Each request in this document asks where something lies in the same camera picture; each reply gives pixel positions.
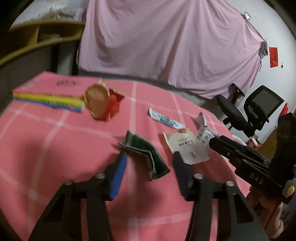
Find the red hanging ornament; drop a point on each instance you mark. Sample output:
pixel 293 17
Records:
pixel 285 109

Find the red paper wall decoration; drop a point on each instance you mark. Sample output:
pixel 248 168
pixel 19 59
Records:
pixel 273 56

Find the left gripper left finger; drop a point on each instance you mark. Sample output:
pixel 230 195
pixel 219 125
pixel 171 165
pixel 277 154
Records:
pixel 61 219

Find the red crushed paper cup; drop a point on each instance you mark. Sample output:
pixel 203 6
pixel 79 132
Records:
pixel 103 103

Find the white tube wrapper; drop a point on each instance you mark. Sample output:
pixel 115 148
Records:
pixel 205 134

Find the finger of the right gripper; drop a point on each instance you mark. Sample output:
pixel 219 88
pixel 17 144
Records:
pixel 236 151

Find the beige paper packet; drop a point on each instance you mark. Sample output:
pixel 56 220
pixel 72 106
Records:
pixel 188 145

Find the person right hand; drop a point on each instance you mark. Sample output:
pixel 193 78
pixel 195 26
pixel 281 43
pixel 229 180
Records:
pixel 277 219

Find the black office chair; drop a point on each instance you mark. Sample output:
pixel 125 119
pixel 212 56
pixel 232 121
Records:
pixel 258 107

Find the pink hanging sheet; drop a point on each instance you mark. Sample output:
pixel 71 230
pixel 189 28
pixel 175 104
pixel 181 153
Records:
pixel 200 46

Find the wooden wall shelf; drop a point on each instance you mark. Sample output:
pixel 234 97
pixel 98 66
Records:
pixel 23 38

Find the pink book on top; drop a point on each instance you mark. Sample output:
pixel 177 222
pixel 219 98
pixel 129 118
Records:
pixel 52 84

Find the yellow blue book below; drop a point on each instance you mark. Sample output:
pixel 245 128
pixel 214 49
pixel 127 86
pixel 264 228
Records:
pixel 72 104

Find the white blue sachet wrapper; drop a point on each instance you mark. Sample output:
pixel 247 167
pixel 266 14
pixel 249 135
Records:
pixel 165 120

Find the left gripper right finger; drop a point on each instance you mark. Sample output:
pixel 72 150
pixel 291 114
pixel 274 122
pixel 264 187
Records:
pixel 236 219

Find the green wrapper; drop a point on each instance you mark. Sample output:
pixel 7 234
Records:
pixel 156 165

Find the pink checked tablecloth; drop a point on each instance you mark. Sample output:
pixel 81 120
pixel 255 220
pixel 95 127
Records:
pixel 42 147

